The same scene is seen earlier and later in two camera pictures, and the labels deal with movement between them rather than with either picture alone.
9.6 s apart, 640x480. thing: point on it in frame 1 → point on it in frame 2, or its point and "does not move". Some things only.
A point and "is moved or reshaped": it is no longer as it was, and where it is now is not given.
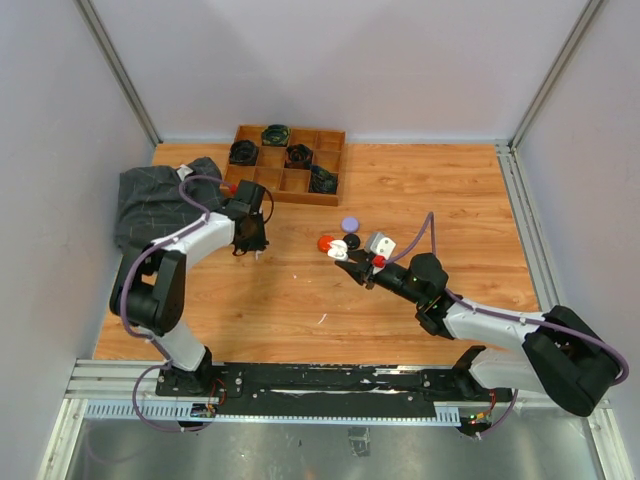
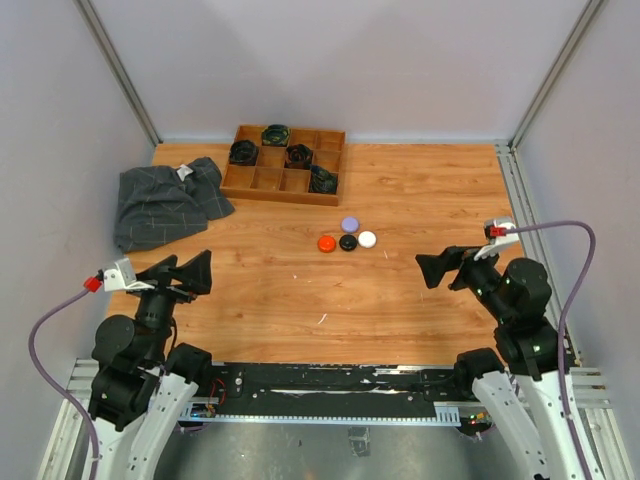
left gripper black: [257, 244] → [194, 275]
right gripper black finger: [359, 255] → [434, 267]
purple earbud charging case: [350, 224] does not move
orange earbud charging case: [324, 243] does not move
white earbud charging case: [338, 250] is moved or reshaped
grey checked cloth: [154, 201] does not move
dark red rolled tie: [298, 156] does not move
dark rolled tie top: [276, 135] does not move
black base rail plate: [266, 391] does not move
